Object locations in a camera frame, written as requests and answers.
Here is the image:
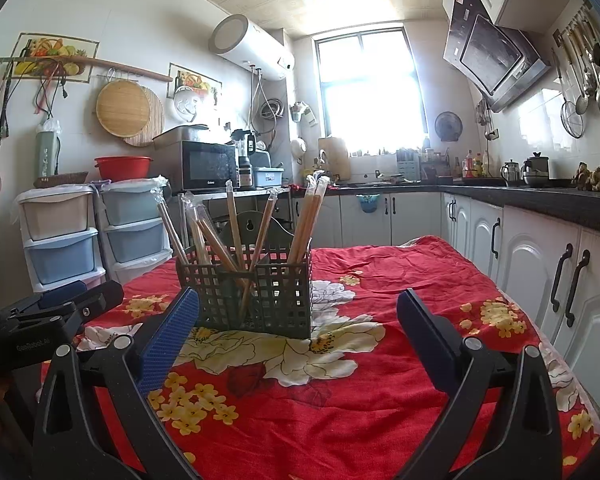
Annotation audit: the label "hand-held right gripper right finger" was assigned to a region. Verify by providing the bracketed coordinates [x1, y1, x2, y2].
[396, 288, 565, 480]

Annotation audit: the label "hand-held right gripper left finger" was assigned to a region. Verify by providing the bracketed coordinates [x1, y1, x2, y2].
[32, 286, 202, 480]

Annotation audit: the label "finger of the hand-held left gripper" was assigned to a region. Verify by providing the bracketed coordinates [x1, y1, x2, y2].
[10, 280, 88, 318]
[55, 280, 125, 335]

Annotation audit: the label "dark green utensil basket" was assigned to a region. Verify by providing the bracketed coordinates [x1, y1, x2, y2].
[175, 209, 313, 341]

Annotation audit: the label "bunch of chopsticks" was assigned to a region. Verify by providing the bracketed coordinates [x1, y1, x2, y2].
[156, 170, 332, 311]

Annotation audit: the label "row of hanging metal utensils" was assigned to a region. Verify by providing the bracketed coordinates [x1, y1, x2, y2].
[550, 2, 600, 138]

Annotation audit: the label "cream blue pink drawer tower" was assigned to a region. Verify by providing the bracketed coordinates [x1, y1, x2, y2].
[15, 185, 106, 293]

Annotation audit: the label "grey-blue drawer tower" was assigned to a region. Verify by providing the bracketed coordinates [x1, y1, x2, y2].
[96, 177, 173, 283]

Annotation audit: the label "brown wicker basket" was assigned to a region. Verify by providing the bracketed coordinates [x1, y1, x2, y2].
[33, 172, 89, 188]

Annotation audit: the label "red plastic basin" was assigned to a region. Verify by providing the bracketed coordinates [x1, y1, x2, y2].
[94, 156, 153, 181]

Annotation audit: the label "red floral tablecloth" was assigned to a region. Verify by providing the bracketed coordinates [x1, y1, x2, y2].
[40, 235, 600, 480]

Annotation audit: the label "pale green tall container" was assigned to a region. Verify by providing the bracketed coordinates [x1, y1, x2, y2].
[35, 119, 62, 178]

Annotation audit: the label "metal shelf rack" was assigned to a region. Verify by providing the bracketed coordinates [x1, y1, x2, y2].
[177, 187, 293, 241]

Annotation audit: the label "black microwave oven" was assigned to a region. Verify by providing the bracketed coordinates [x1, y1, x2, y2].
[172, 140, 239, 192]

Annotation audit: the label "round woven mat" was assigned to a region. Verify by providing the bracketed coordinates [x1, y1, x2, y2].
[122, 85, 166, 148]

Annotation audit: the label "grey-blue knife rack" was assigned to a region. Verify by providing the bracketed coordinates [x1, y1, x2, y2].
[396, 147, 421, 178]

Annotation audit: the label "group of condiment bottles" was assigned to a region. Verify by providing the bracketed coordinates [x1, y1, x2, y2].
[452, 150, 493, 179]

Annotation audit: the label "steel teapot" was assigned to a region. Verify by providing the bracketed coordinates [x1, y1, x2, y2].
[500, 160, 523, 187]

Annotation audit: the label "black kitchen countertop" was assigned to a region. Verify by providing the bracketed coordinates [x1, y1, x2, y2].
[287, 180, 600, 238]

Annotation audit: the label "grey-blue plastic bin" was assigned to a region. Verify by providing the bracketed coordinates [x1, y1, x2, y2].
[252, 166, 283, 187]

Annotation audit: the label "round bamboo board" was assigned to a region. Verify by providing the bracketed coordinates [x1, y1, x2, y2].
[96, 80, 152, 138]

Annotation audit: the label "black blender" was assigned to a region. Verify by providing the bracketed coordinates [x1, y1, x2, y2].
[231, 129, 257, 190]

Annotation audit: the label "metal kettles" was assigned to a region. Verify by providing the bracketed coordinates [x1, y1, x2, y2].
[522, 152, 552, 187]

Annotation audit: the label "beige cutting board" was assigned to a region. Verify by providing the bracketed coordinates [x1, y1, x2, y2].
[317, 136, 351, 181]

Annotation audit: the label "white round plastic lid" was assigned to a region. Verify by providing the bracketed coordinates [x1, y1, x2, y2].
[173, 85, 201, 123]

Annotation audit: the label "long wooden rod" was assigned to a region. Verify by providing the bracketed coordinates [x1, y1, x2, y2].
[0, 56, 173, 82]

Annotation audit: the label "brown ginger roots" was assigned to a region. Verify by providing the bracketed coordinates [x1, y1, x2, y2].
[572, 162, 600, 193]

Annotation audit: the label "kitchen window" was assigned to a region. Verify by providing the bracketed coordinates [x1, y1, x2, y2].
[312, 30, 428, 156]

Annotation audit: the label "steel range hood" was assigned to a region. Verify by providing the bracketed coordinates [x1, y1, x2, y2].
[442, 0, 552, 113]

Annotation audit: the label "white cylindrical water heater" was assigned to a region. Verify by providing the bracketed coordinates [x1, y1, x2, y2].
[210, 14, 297, 81]

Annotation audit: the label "hanging black cable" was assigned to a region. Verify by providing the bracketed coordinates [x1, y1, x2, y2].
[34, 62, 70, 116]

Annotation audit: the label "round dark wall fan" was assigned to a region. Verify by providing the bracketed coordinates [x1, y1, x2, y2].
[434, 111, 463, 142]

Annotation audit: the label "small fruit wall poster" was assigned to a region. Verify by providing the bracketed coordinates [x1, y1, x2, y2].
[167, 62, 220, 101]

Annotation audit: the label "large fruit wall poster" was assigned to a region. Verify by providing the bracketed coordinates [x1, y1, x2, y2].
[11, 33, 100, 83]

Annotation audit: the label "white wall cup holder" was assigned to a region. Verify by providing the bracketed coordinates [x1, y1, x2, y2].
[290, 101, 317, 126]

